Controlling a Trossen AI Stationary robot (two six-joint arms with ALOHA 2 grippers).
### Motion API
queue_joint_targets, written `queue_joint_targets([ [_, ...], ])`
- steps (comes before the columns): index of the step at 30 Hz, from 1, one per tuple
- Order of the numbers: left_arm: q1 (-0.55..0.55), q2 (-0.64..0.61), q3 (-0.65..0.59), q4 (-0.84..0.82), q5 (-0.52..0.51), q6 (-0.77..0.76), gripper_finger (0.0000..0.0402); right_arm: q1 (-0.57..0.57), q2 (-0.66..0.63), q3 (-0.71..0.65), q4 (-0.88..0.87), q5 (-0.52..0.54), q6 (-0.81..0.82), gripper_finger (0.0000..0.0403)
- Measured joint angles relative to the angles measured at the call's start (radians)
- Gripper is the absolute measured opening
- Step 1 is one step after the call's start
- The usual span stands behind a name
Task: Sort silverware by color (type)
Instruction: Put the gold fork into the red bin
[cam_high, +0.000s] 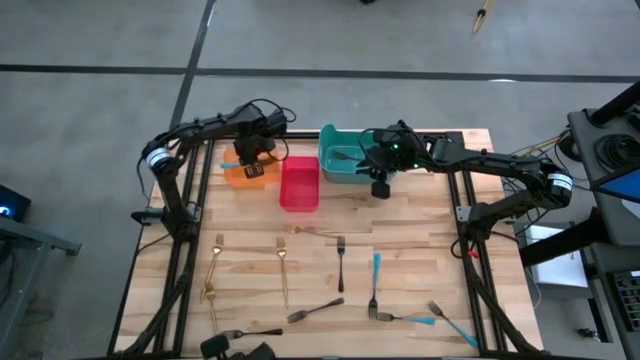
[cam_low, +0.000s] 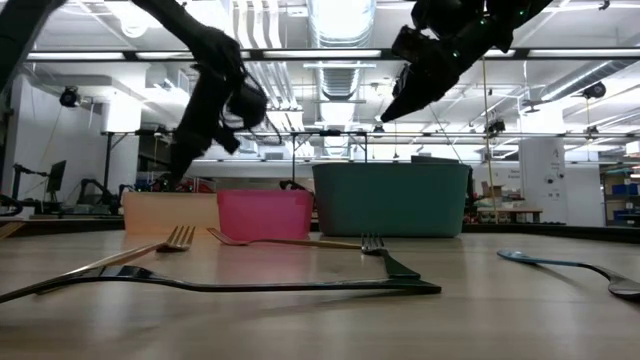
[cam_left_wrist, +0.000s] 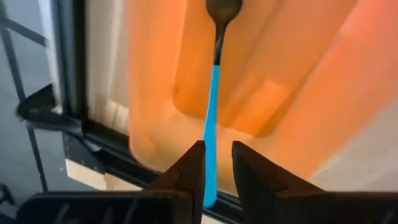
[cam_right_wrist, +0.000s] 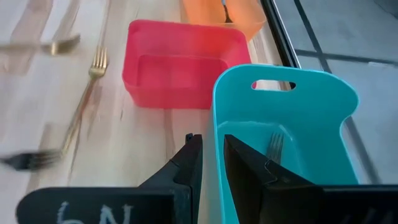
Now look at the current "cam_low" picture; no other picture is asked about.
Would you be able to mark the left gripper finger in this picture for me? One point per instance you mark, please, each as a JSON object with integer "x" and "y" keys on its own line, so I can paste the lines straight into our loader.
{"x": 185, "y": 160}

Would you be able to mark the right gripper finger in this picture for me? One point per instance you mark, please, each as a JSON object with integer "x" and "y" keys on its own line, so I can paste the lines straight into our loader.
{"x": 415, "y": 100}

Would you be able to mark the rose gold metal fork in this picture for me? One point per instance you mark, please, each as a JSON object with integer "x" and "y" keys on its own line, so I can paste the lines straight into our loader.
{"x": 300, "y": 242}

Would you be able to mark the blue spoon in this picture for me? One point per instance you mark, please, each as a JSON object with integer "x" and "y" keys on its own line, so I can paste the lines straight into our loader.
{"x": 520, "y": 256}

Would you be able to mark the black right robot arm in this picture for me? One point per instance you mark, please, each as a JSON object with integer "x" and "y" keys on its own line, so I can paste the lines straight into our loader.
{"x": 520, "y": 10}

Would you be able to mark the background black robot arm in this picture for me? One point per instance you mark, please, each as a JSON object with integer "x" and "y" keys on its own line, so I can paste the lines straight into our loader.
{"x": 100, "y": 190}

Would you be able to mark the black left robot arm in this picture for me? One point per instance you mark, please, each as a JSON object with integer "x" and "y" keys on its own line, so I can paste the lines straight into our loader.
{"x": 190, "y": 25}

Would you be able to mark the black overhead crossbar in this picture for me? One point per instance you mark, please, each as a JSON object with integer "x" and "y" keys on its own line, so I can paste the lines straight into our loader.
{"x": 255, "y": 54}

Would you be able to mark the orange plastic bin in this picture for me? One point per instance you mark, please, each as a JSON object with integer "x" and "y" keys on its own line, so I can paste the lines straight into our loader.
{"x": 165, "y": 215}

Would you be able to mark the red-pink plastic bin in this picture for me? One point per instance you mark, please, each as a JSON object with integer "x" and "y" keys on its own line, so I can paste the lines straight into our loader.
{"x": 265, "y": 215}

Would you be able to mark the teal plastic basket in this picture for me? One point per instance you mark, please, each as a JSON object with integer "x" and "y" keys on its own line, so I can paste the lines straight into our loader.
{"x": 390, "y": 200}

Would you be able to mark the cardboard box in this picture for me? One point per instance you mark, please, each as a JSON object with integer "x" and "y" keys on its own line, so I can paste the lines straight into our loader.
{"x": 492, "y": 190}

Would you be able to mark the black computer monitor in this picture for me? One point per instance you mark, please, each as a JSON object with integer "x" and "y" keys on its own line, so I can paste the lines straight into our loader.
{"x": 56, "y": 175}

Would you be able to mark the wooden background table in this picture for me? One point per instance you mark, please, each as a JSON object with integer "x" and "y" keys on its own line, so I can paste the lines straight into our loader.
{"x": 510, "y": 211}

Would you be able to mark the shelf with blue bins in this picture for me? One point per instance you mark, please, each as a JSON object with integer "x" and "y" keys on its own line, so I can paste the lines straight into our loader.
{"x": 622, "y": 200}

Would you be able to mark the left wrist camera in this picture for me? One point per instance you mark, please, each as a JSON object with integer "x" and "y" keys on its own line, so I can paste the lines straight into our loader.
{"x": 247, "y": 105}

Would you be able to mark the silver ceiling duct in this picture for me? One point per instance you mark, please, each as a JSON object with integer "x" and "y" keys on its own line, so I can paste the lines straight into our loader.
{"x": 340, "y": 85}

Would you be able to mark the black aluminium table frame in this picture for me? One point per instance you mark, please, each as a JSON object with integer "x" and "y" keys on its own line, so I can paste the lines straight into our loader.
{"x": 550, "y": 231}

